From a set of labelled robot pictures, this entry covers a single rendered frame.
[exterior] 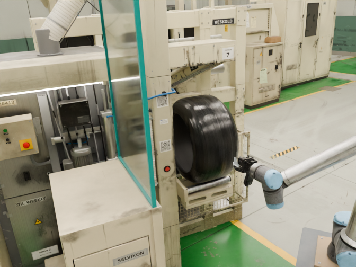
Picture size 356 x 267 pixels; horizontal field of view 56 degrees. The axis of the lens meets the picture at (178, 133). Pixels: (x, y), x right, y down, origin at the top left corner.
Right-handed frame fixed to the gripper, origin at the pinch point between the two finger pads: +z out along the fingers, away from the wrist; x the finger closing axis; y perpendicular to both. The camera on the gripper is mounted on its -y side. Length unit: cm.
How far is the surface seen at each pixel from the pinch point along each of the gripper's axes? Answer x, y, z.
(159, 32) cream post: 31, 78, 20
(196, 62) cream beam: -5, 58, 49
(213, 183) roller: 2.0, -20.3, 24.6
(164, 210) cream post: 36, -34, 34
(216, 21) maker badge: -39, 86, 77
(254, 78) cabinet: -297, -3, 387
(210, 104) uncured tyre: 1.2, 33.1, 22.3
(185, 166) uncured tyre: 10, -14, 52
